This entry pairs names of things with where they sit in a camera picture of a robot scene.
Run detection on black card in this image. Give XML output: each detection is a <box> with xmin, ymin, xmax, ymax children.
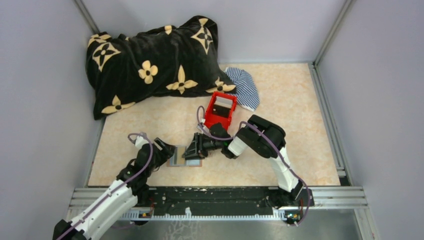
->
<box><xmin>212</xmin><ymin>105</ymin><xmax>231</xmax><ymax>118</ymax></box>

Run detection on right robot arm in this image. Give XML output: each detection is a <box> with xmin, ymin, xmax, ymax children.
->
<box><xmin>181</xmin><ymin>114</ymin><xmax>304</xmax><ymax>205</ymax></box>

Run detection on blue striped cloth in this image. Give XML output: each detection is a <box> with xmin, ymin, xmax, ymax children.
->
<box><xmin>224</xmin><ymin>67</ymin><xmax>260</xmax><ymax>112</ymax></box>

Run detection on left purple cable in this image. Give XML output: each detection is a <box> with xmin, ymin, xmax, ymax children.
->
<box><xmin>54</xmin><ymin>132</ymin><xmax>154</xmax><ymax>240</ymax></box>

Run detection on grey cards in bin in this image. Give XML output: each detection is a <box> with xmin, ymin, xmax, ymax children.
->
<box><xmin>214</xmin><ymin>95</ymin><xmax>234</xmax><ymax>109</ymax></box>

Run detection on pink leather card holder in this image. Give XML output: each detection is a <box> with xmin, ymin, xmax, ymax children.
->
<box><xmin>166</xmin><ymin>145</ymin><xmax>203</xmax><ymax>168</ymax></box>

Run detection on black floral blanket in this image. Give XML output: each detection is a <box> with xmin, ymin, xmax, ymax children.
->
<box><xmin>85</xmin><ymin>15</ymin><xmax>238</xmax><ymax>120</ymax></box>

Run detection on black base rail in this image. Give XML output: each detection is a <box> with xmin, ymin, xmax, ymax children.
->
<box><xmin>135</xmin><ymin>186</ymin><xmax>315</xmax><ymax>217</ymax></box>

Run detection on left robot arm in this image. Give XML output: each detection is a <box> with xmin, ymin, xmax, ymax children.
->
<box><xmin>52</xmin><ymin>133</ymin><xmax>177</xmax><ymax>240</ymax></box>

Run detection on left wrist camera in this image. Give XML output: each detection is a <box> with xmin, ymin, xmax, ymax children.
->
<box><xmin>134</xmin><ymin>135</ymin><xmax>149</xmax><ymax>150</ymax></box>

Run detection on red plastic bin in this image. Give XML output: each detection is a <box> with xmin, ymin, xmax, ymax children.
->
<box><xmin>203</xmin><ymin>92</ymin><xmax>237</xmax><ymax>130</ymax></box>

